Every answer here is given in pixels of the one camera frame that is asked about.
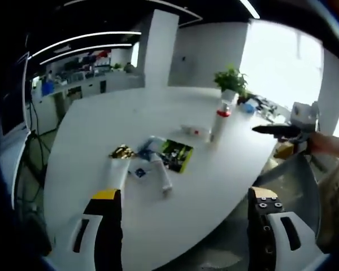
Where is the grey mesh office chair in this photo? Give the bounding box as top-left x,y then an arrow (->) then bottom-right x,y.
258,154 -> 321,243

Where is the person's beige patterned top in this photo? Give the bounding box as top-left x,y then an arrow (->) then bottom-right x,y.
316,146 -> 339,255

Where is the blue storage box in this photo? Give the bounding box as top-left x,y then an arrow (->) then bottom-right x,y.
41,81 -> 55,96

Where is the person's right hand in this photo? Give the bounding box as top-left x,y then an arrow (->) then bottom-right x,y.
306,132 -> 333,155

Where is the clear blue skincare sachet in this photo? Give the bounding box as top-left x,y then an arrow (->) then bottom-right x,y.
129,165 -> 151,181

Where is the green skincare sachet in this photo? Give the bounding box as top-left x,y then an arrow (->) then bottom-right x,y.
158,139 -> 194,174

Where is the gold foil skincare sachet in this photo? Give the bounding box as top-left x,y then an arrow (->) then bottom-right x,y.
108,144 -> 136,160

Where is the large white skincare pump bottle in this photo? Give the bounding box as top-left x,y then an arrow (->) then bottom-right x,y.
210,98 -> 234,143

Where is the green plant in white pot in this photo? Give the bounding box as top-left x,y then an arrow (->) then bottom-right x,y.
214,64 -> 249,103

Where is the small white skincare bottle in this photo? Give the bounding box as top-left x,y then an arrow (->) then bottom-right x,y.
180,124 -> 212,139
146,137 -> 173,198

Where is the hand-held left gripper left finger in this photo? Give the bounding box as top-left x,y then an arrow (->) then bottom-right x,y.
53,188 -> 124,271

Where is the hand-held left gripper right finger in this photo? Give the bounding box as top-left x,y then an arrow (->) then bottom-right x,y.
247,185 -> 319,271

